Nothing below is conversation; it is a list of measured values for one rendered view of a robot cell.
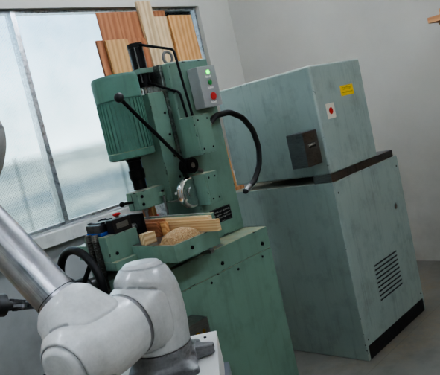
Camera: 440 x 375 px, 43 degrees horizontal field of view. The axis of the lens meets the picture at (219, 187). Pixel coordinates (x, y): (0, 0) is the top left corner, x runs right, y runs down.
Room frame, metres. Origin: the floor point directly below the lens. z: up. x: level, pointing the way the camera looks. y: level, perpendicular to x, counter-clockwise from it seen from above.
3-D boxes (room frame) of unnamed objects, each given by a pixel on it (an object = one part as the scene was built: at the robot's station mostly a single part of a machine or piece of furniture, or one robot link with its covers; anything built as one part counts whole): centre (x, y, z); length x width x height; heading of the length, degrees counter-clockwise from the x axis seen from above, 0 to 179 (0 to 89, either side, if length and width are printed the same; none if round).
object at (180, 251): (2.05, 0.36, 0.87); 0.61 x 0.30 x 0.06; 45
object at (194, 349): (1.36, 0.21, 0.72); 0.22 x 0.18 x 0.06; 89
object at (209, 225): (2.08, 0.23, 0.92); 0.58 x 0.02 x 0.04; 45
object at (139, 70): (2.24, 0.19, 1.54); 0.08 x 0.08 x 0.17; 45
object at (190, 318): (1.85, 0.21, 0.58); 0.12 x 0.08 x 0.08; 135
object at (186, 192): (2.14, 0.11, 1.02); 0.12 x 0.03 x 0.12; 135
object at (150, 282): (1.35, 0.24, 0.86); 0.18 x 0.16 x 0.22; 149
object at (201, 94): (2.26, -0.03, 1.40); 0.10 x 0.06 x 0.16; 135
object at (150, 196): (2.15, 0.28, 1.03); 0.14 x 0.07 x 0.09; 135
